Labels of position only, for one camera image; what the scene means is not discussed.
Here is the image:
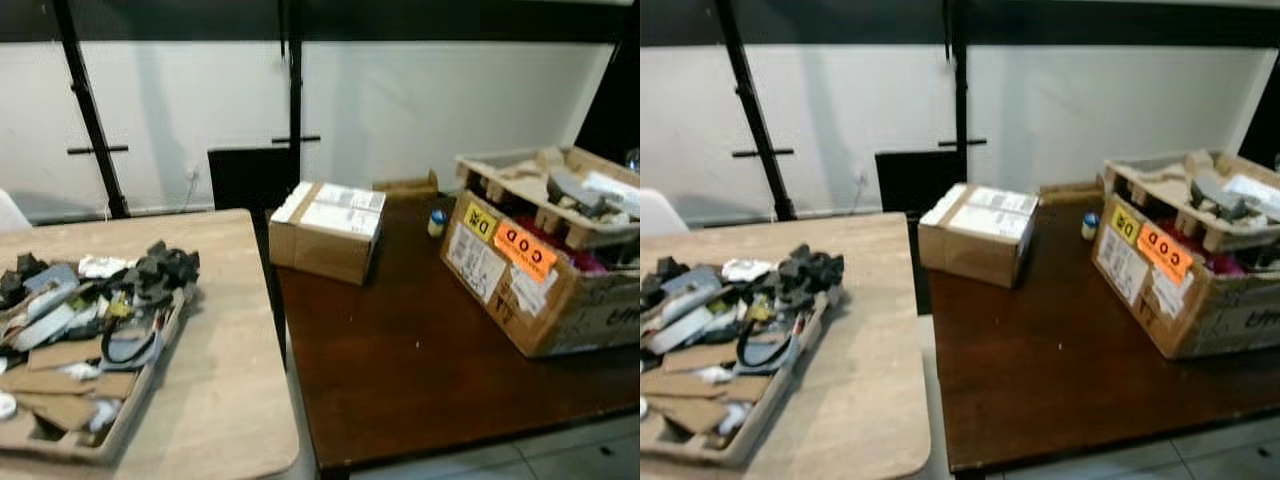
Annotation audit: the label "white chair back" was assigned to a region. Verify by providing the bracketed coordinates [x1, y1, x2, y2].
[640, 187, 692, 237]
[0, 189, 32, 234]

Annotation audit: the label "crumpled white plastic wrap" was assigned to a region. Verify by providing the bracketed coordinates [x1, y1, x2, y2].
[77, 254, 133, 280]
[722, 257, 776, 283]

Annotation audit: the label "large cardboard box orange sticker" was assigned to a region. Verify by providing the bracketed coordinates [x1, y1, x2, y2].
[1092, 150, 1280, 360]
[440, 147, 641, 359]

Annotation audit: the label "cardboard pulp insert tray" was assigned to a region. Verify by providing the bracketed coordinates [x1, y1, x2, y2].
[455, 147, 641, 252]
[1103, 150, 1280, 254]

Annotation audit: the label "cardboard tray of parts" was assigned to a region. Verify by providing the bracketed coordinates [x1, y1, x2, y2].
[640, 243, 847, 470]
[0, 240, 201, 467]

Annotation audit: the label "slanted black metal pole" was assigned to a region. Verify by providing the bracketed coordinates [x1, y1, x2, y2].
[50, 0, 132, 220]
[714, 0, 797, 222]

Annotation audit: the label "black parts cluster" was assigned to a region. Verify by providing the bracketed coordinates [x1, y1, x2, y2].
[775, 244, 846, 301]
[128, 240, 201, 298]

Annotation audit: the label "flat brown cardboard piece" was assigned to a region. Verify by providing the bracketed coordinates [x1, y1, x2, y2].
[373, 170, 440, 202]
[1038, 179, 1107, 207]

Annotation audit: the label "dark brown wooden table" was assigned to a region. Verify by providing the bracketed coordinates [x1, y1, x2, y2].
[268, 188, 641, 473]
[914, 190, 1280, 475]

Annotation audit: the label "light wooden table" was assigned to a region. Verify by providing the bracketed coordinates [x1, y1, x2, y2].
[0, 208, 300, 480]
[640, 212, 932, 480]

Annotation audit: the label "black flat panel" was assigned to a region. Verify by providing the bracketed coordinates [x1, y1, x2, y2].
[875, 150, 967, 219]
[207, 147, 302, 217]

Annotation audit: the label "small cardboard box white labels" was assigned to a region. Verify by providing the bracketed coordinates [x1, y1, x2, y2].
[918, 183, 1042, 290]
[268, 181, 388, 288]

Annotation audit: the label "upright black metal pole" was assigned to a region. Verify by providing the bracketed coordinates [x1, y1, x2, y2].
[938, 0, 988, 187]
[271, 0, 322, 187]

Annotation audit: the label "dark slanted frame beam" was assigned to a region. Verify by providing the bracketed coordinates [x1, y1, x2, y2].
[574, 38, 641, 167]
[1238, 48, 1280, 169]

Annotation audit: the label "black cable loop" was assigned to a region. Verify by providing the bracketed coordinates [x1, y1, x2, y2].
[98, 312, 167, 368]
[735, 315, 801, 371]

